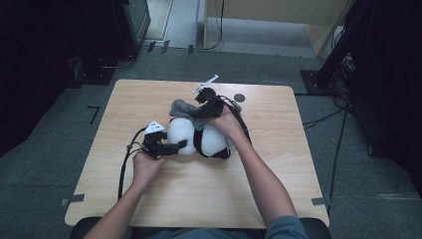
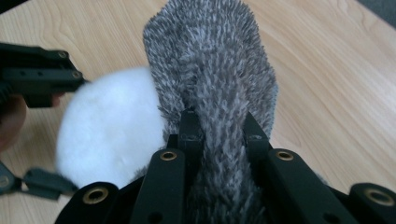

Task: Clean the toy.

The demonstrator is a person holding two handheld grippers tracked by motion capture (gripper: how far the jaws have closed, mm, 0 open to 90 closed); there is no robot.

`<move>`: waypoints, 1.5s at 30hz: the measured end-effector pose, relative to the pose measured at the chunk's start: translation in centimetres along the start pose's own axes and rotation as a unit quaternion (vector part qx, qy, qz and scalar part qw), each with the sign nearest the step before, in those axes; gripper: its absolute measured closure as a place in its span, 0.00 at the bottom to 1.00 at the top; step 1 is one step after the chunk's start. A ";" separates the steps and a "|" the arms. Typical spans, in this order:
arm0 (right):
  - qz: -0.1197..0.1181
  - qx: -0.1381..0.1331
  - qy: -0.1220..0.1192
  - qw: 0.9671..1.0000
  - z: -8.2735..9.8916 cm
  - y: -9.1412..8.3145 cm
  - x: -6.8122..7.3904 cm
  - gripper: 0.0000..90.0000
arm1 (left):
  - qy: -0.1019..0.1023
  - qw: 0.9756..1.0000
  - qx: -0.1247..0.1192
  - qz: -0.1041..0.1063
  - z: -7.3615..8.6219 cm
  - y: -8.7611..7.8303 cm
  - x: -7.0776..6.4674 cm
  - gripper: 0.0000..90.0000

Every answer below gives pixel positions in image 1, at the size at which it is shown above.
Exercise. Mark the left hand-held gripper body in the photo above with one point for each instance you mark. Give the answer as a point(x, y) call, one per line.
point(152, 142)

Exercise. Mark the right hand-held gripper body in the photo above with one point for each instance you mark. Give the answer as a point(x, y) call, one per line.
point(212, 104)

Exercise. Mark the grey fluffy cloth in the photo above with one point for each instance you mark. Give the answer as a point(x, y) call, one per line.
point(184, 108)

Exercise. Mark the panda plush toy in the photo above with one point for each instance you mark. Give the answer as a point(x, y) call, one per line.
point(212, 141)

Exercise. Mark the person's right hand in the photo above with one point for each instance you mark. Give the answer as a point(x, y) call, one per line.
point(230, 124)

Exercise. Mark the person's left hand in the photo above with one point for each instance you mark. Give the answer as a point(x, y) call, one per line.
point(146, 169)

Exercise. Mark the dark round table grommet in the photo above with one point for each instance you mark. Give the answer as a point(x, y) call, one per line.
point(239, 98)

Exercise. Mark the dark tape piece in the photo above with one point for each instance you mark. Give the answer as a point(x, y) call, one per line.
point(151, 46)
point(165, 46)
point(190, 49)

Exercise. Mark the black floor plate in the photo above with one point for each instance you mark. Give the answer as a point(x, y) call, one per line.
point(93, 76)

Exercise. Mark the grey tape strip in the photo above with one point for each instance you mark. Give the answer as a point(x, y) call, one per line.
point(73, 199)
point(319, 201)

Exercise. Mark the light wooden furniture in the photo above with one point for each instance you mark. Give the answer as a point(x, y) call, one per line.
point(265, 8)

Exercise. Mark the black cabinet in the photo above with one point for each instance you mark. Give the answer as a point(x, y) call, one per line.
point(132, 26)

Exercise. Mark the dark curtain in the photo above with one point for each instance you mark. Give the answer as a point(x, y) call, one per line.
point(40, 66)
point(391, 83)

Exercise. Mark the black metal stand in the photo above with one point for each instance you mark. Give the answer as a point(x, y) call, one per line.
point(338, 53)

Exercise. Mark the black stand base plate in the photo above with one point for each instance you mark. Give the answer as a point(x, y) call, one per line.
point(312, 84)

